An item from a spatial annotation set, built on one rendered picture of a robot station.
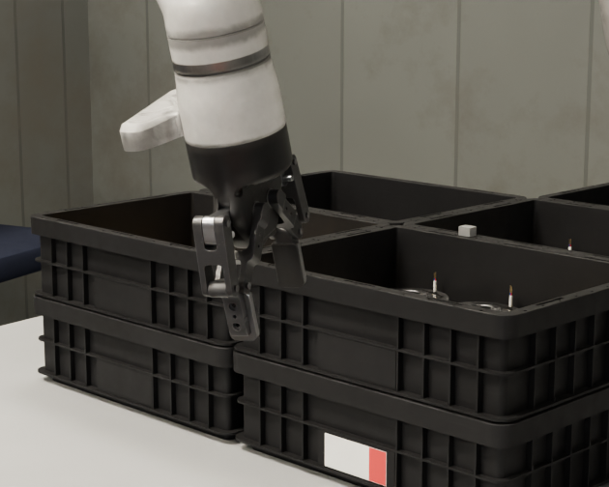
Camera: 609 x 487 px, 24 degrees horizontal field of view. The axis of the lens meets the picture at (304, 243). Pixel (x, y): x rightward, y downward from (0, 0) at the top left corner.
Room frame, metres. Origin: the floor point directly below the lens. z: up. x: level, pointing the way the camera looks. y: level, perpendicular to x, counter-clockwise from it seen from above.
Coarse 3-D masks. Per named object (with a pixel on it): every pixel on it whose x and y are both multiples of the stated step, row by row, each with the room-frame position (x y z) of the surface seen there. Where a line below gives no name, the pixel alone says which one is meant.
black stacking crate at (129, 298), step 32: (96, 224) 1.93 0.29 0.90; (128, 224) 1.97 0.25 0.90; (160, 224) 2.01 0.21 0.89; (320, 224) 1.87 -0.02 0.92; (352, 224) 1.83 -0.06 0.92; (64, 256) 1.82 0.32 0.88; (96, 256) 1.77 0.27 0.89; (128, 256) 1.73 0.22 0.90; (64, 288) 1.82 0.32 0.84; (96, 288) 1.76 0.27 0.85; (128, 288) 1.72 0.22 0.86; (160, 288) 1.68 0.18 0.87; (192, 288) 1.64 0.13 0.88; (128, 320) 1.71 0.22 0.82; (160, 320) 1.68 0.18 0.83; (192, 320) 1.64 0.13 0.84; (224, 320) 1.60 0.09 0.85
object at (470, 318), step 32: (544, 256) 1.61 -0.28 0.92; (576, 256) 1.59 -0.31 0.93; (288, 288) 1.51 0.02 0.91; (320, 288) 1.47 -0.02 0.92; (352, 288) 1.44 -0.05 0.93; (384, 288) 1.42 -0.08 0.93; (608, 288) 1.43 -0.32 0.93; (416, 320) 1.38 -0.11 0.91; (448, 320) 1.35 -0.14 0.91; (480, 320) 1.32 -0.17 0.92; (512, 320) 1.31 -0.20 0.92; (544, 320) 1.34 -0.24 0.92
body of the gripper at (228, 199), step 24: (264, 144) 0.99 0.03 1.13; (288, 144) 1.01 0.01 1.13; (192, 168) 1.01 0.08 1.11; (216, 168) 0.99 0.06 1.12; (240, 168) 0.99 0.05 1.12; (264, 168) 0.99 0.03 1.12; (216, 192) 1.00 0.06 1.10; (240, 192) 1.00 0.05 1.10; (264, 192) 1.03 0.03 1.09; (240, 216) 0.99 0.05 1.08; (240, 240) 1.01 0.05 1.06; (264, 240) 1.03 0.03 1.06
